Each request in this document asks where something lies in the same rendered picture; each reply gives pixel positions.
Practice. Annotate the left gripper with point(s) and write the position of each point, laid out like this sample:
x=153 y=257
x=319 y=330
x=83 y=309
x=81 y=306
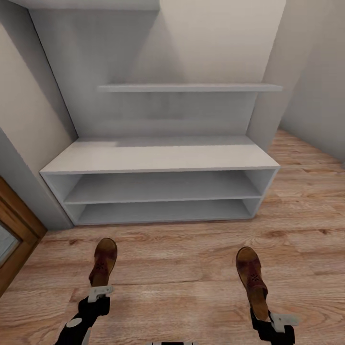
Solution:
x=100 y=307

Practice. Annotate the door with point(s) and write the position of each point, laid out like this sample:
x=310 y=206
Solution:
x=20 y=233

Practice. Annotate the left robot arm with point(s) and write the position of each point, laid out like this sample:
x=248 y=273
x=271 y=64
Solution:
x=77 y=331

